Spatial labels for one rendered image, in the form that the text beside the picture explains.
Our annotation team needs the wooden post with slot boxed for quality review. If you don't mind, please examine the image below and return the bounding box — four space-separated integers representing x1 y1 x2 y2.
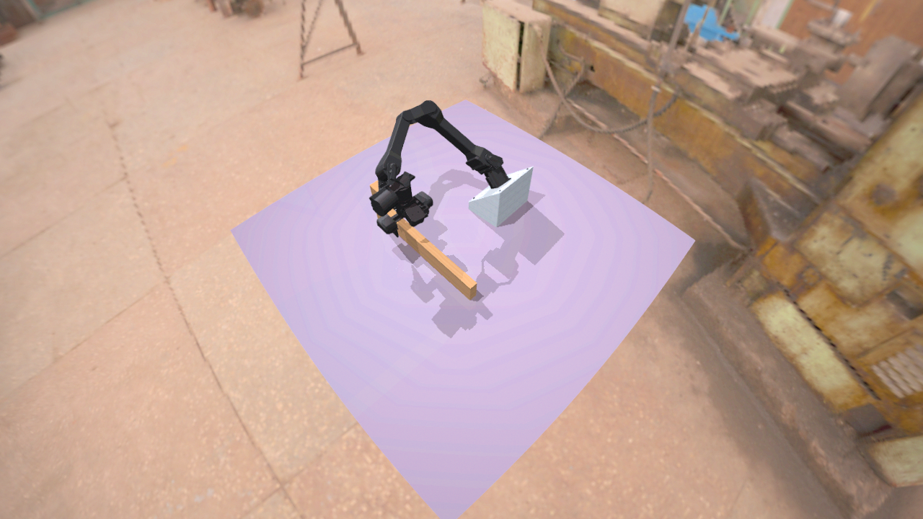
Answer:
370 180 381 218

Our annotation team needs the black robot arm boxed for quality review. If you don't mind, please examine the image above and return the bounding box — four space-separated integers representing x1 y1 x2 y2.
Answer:
369 100 511 226

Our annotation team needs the brown wooden board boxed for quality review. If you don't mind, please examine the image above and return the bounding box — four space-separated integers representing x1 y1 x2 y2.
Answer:
396 219 477 300

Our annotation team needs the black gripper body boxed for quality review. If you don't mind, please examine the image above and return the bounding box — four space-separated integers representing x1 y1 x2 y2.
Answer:
376 191 433 234

